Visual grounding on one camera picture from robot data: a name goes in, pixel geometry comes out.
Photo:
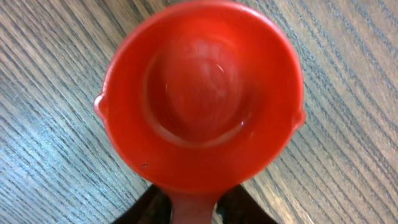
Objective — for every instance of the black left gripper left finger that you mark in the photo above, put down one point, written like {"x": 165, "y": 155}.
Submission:
{"x": 153, "y": 207}

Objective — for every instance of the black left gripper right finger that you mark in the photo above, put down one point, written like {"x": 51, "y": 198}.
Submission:
{"x": 236, "y": 206}

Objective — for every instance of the red plastic measuring scoop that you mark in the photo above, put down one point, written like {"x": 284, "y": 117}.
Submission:
{"x": 199, "y": 98}

